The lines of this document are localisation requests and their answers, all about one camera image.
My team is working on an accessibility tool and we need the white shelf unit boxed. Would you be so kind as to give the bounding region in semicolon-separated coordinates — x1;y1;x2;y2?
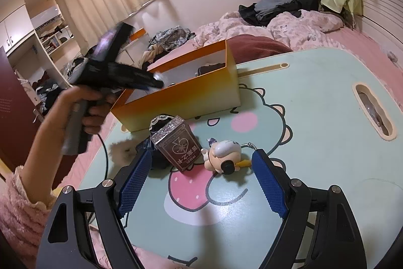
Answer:
30;20;84;80

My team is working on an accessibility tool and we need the black white patterned cloth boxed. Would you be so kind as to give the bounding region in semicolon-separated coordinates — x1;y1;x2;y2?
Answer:
148;27;196;50

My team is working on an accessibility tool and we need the black cable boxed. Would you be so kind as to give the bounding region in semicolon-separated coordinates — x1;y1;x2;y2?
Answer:
94;133;109;181

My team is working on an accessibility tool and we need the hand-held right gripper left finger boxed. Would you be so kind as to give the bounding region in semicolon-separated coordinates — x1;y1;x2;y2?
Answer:
36;149;153;269

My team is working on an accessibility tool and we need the beige garment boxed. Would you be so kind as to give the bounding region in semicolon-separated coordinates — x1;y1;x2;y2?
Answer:
140;47;164;68

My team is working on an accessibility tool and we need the white doll keychain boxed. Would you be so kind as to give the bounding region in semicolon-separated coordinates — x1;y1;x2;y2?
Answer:
201;137;255;175

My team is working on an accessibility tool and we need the maroon pillow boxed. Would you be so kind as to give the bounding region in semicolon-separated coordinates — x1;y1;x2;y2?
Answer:
227;35;293;63

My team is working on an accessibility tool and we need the person's left hand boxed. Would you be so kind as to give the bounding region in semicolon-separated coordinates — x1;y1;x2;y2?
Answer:
58;87;118;135

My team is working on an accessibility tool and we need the brown door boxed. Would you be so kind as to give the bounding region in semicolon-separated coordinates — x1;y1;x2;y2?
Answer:
0;47;74;188

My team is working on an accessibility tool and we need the heap of mixed clothes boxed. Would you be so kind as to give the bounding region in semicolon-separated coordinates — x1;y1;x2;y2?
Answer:
31;56;87;115

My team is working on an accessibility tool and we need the silver brown card box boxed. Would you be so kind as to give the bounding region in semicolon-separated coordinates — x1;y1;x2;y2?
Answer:
150;115;202;172

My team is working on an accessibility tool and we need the orange cardboard box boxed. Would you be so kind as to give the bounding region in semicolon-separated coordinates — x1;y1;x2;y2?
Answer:
111;40;242;133

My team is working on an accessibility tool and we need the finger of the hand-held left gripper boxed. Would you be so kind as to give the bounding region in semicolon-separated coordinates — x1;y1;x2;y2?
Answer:
116;63;165;91

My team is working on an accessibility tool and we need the white air conditioner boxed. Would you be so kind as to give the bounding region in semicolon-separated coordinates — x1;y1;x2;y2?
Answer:
31;5;63;31

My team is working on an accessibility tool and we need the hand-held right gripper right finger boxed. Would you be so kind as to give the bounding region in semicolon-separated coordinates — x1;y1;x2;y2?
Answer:
251;147;367;269

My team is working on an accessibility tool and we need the person's left forearm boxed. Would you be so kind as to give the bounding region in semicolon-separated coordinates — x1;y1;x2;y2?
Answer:
0;99;76;260

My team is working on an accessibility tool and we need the white overhead cabinet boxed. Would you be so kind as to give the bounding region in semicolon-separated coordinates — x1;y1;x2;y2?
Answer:
0;7;35;53

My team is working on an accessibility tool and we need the black white scrunchie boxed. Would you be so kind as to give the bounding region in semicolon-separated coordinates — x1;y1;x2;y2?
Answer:
149;113;177;134

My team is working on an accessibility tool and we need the pink floral quilt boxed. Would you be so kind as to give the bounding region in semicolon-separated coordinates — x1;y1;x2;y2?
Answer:
193;9;345;49

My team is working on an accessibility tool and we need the black plastic bag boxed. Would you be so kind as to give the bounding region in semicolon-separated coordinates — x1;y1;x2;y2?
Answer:
135;135;172;170

